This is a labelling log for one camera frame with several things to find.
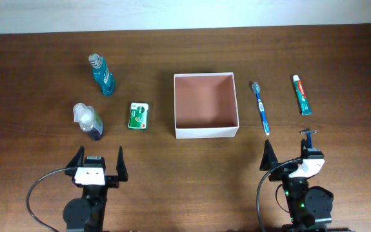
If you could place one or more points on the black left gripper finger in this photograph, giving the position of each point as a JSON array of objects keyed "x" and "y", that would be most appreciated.
[
  {"x": 121, "y": 169},
  {"x": 75, "y": 163}
]

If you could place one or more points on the clear purple sanitizer bottle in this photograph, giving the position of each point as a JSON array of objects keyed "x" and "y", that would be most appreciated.
[{"x": 89, "y": 121}]

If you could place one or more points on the green red toothpaste tube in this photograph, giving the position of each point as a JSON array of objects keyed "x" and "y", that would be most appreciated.
[{"x": 301, "y": 96}]

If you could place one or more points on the teal mouthwash bottle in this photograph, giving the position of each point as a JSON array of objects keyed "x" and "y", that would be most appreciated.
[{"x": 101, "y": 74}]

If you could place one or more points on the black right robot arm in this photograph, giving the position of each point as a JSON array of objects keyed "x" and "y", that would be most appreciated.
[{"x": 309, "y": 207}]

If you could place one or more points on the blue white toothbrush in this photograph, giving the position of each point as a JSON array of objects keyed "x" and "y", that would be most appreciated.
[{"x": 256, "y": 88}]

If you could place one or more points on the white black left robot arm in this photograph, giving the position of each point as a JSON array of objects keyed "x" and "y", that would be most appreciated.
[{"x": 87, "y": 212}]

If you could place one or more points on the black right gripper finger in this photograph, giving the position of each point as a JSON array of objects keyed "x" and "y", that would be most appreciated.
[
  {"x": 269, "y": 159},
  {"x": 305, "y": 146}
]

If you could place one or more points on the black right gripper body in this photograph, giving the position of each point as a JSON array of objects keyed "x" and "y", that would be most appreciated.
[{"x": 282, "y": 172}]

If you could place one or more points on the white cardboard box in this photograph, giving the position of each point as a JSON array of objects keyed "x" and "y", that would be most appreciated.
[{"x": 205, "y": 106}]

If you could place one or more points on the green white soap packet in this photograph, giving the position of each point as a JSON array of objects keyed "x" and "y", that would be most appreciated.
[{"x": 138, "y": 116}]

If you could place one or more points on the blue disposable razor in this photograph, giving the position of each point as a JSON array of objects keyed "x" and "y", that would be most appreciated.
[{"x": 308, "y": 134}]

